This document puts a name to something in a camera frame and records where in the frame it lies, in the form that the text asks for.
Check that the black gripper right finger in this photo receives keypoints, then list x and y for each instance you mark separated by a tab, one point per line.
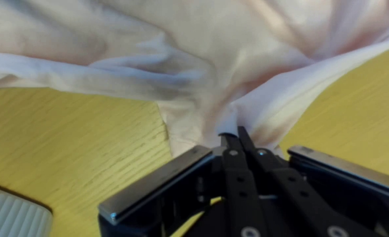
326	198

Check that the pink printed t-shirt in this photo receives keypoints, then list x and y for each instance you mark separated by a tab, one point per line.
181	53

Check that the white plastic bin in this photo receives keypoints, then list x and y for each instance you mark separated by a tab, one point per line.
10	215

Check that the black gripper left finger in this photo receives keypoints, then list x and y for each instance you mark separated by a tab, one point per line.
181	193

